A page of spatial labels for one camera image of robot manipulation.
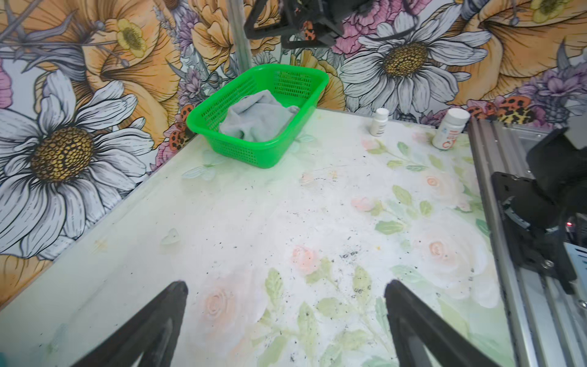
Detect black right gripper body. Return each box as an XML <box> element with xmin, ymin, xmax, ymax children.
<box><xmin>244</xmin><ymin>1</ymin><xmax>417</xmax><ymax>50</ymax></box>

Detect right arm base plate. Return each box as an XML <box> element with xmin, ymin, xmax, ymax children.
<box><xmin>491</xmin><ymin>172</ymin><xmax>577</xmax><ymax>295</ymax></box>

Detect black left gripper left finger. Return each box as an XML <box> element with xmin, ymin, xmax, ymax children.
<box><xmin>74</xmin><ymin>281</ymin><xmax>188</xmax><ymax>366</ymax></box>

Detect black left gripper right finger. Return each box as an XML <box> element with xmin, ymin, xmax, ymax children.
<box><xmin>385</xmin><ymin>280</ymin><xmax>497</xmax><ymax>367</ymax></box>

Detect aluminium frame post right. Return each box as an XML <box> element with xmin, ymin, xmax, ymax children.
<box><xmin>228</xmin><ymin>0</ymin><xmax>252</xmax><ymax>73</ymax></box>

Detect green plastic basket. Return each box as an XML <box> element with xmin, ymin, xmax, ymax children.
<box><xmin>186</xmin><ymin>64</ymin><xmax>329</xmax><ymax>168</ymax></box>

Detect grey towel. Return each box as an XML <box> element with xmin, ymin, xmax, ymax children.
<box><xmin>219</xmin><ymin>90</ymin><xmax>300</xmax><ymax>142</ymax></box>

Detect white orange label bottle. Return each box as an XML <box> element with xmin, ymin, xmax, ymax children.
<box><xmin>432</xmin><ymin>108</ymin><xmax>471</xmax><ymax>151</ymax></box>

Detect small white bottle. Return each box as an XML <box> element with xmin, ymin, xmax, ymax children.
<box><xmin>369</xmin><ymin>108</ymin><xmax>390</xmax><ymax>137</ymax></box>

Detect aluminium front rail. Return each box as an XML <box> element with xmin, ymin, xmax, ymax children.
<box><xmin>468</xmin><ymin>119</ymin><xmax>586</xmax><ymax>366</ymax></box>

